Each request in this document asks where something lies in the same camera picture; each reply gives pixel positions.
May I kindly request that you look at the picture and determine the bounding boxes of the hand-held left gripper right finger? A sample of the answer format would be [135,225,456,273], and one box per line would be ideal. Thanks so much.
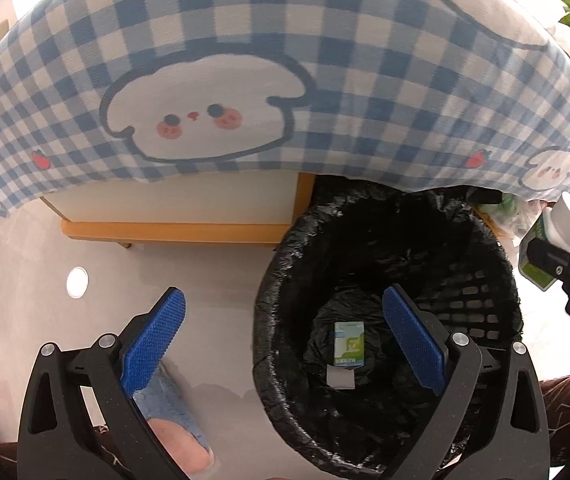
[381,284,550,480]

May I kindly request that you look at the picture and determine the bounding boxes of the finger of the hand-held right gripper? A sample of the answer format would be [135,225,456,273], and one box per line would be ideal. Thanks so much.
[524,236,570,283]

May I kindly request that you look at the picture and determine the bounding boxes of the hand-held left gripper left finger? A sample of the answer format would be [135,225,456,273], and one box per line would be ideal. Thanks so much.
[17,286,200,480]

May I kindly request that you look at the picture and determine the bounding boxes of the green bottle with white cap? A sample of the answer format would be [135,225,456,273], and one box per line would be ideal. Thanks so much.
[519,192,570,292]

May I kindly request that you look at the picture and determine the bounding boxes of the black bag-lined trash bin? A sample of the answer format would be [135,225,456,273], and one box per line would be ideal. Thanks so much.
[252,179,526,476]

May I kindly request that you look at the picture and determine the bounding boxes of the green white carton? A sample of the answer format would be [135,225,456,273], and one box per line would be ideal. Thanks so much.
[332,321,366,367]

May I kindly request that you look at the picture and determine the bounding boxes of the white paper slip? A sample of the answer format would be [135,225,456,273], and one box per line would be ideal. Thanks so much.
[326,365,356,390]

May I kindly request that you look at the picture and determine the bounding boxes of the blue fuzzy slipper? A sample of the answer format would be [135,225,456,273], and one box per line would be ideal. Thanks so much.
[132,360,216,463]

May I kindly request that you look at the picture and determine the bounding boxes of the plastic bags under table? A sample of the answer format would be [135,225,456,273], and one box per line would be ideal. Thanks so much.
[485,192,542,247]

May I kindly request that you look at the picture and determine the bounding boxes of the person's foot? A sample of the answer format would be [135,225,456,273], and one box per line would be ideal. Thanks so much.
[147,416,214,479]

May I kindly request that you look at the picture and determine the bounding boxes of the blue checked bear tablecloth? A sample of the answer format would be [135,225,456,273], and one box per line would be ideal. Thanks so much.
[0,0,570,221]

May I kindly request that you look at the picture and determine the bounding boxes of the wooden table frame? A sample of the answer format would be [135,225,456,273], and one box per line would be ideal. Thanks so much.
[40,172,316,250]

